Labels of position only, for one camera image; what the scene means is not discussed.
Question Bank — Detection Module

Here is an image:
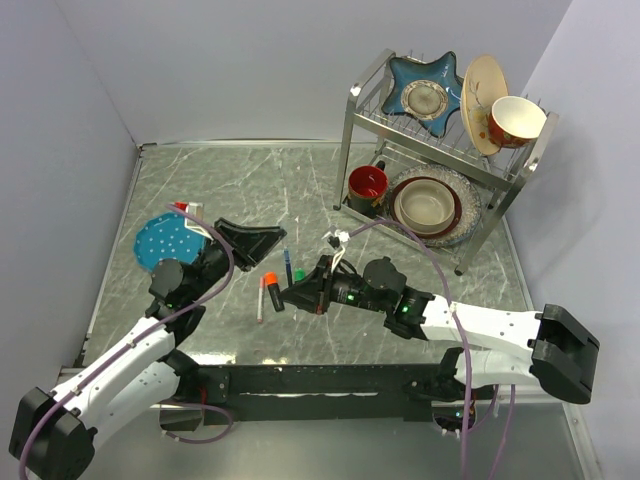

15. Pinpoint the black green highlighter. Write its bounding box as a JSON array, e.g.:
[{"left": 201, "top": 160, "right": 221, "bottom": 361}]
[{"left": 294, "top": 269, "right": 305, "bottom": 283}]

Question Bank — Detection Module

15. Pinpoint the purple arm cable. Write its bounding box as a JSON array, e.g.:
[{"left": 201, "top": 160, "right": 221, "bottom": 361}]
[
  {"left": 17, "top": 202, "right": 236, "bottom": 479},
  {"left": 344, "top": 219, "right": 516, "bottom": 480}
]

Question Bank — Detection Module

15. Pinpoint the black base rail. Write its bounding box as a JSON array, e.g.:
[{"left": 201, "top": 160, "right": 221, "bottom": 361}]
[{"left": 162, "top": 348, "right": 465, "bottom": 425}]

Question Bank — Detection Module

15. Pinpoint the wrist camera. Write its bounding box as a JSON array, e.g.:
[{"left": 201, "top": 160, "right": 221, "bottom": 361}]
[
  {"left": 323, "top": 229, "right": 350, "bottom": 273},
  {"left": 173, "top": 202, "right": 209, "bottom": 237}
]

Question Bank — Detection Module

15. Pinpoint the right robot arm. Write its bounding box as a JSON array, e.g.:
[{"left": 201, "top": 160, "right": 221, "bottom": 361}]
[{"left": 279, "top": 255, "right": 600, "bottom": 405}]

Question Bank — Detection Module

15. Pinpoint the blue ballpoint pen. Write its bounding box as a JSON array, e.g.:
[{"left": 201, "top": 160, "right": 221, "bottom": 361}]
[{"left": 283, "top": 247, "right": 294, "bottom": 287}]

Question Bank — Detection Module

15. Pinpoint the beige bowl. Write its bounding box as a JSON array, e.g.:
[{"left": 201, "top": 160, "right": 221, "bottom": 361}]
[{"left": 394, "top": 178, "right": 457, "bottom": 233}]

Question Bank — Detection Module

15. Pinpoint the cream floral plate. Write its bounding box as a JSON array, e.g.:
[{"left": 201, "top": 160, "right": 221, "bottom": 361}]
[{"left": 460, "top": 54, "right": 509, "bottom": 156}]

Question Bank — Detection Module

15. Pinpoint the blue star shaped dish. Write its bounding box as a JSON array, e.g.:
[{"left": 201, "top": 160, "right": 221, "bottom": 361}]
[{"left": 381, "top": 51, "right": 463, "bottom": 139}]

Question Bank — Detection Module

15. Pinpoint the dark red plate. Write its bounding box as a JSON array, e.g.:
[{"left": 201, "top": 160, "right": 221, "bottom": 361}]
[{"left": 389, "top": 175, "right": 464, "bottom": 240}]

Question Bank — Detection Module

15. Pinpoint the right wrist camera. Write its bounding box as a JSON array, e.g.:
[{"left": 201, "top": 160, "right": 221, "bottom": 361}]
[{"left": 323, "top": 229, "right": 350, "bottom": 273}]

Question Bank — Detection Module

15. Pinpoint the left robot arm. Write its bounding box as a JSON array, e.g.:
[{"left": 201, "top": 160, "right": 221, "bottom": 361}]
[{"left": 9, "top": 219, "right": 286, "bottom": 479}]

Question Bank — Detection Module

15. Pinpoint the steel dish rack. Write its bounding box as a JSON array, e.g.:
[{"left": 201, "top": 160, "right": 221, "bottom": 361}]
[{"left": 333, "top": 49, "right": 559, "bottom": 275}]

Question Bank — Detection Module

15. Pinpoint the black orange highlighter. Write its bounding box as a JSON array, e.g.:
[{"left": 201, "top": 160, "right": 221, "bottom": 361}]
[{"left": 264, "top": 272, "right": 285, "bottom": 312}]

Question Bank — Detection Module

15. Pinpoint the black floral mug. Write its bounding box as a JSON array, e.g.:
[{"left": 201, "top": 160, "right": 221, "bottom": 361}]
[{"left": 347, "top": 160, "right": 389, "bottom": 217}]

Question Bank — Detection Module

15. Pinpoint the white pink acrylic marker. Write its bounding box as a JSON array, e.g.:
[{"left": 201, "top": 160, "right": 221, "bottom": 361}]
[{"left": 256, "top": 276, "right": 265, "bottom": 324}]

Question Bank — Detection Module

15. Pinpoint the red white bowl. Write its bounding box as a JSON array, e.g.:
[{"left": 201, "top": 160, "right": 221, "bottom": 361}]
[{"left": 487, "top": 96, "right": 547, "bottom": 148}]

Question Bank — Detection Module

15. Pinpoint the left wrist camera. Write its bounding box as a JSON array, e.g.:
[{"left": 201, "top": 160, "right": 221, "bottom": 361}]
[{"left": 173, "top": 202, "right": 209, "bottom": 237}]

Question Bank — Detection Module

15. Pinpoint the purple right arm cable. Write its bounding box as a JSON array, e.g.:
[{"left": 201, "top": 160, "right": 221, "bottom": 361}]
[{"left": 344, "top": 219, "right": 516, "bottom": 480}]

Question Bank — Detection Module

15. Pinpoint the teal polka dot plate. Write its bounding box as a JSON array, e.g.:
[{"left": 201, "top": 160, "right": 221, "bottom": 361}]
[{"left": 133, "top": 212, "right": 207, "bottom": 272}]

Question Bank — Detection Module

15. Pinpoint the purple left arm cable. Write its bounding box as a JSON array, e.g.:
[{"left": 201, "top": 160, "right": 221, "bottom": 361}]
[{"left": 17, "top": 202, "right": 236, "bottom": 479}]

